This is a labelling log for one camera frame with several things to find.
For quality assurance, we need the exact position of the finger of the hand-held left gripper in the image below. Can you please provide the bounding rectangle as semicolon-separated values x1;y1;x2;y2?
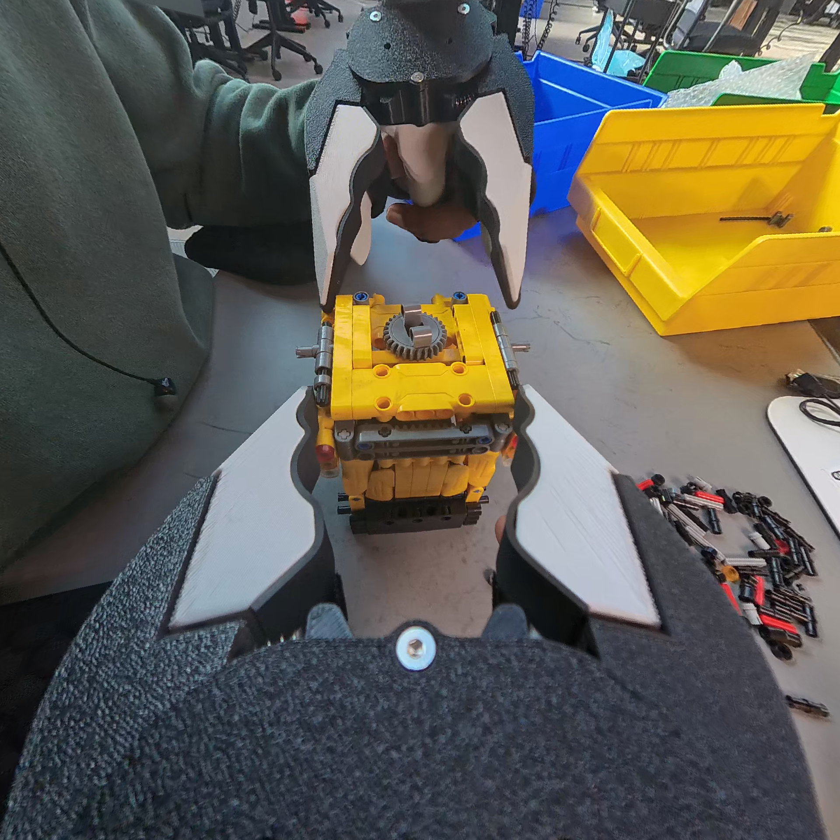
308;100;383;312
458;91;536;311

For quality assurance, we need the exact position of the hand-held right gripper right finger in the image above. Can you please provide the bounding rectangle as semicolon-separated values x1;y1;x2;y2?
495;384;664;630

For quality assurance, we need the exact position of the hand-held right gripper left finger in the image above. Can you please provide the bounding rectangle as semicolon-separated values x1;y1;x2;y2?
164;386;345;632

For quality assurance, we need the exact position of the yellow lego model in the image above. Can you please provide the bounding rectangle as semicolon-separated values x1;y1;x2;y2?
295;290;531;536

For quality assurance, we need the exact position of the person's left forearm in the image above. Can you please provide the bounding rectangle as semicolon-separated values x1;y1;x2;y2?
151;59;322;231

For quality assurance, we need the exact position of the pile of black red lego pins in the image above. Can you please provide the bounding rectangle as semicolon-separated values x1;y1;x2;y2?
635;472;821;660

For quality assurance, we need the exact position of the person's left hand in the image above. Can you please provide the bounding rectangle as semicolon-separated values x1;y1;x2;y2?
386;200;484;244

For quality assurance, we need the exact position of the blue plastic bin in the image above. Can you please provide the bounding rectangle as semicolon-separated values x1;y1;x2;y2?
456;51;670;242

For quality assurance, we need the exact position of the black office chair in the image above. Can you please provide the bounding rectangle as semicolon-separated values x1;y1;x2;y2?
243;0;324;81
669;0;788;56
176;0;252;80

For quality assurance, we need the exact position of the green plastic bin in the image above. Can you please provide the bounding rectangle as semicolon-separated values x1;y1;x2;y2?
642;49;840;109

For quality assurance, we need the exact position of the white rounded board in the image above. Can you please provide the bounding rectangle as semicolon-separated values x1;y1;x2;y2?
766;394;840;539

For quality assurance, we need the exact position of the yellow plastic bin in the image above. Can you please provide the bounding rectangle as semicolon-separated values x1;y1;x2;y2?
567;101;840;337

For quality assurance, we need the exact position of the person's green sweater torso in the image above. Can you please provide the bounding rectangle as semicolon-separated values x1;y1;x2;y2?
0;0;217;605

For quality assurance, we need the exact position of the clear bubble wrap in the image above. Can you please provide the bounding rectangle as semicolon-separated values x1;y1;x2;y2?
659;56;824;109

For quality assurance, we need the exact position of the black axle with grey connector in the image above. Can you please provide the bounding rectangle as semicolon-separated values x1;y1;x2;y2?
718;210;795;229

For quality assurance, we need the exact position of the black earbud cable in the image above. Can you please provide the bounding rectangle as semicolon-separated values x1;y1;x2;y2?
0;239;179;413

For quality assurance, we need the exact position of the black cable bundle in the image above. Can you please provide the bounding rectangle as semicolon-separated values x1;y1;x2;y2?
784;371;840;431

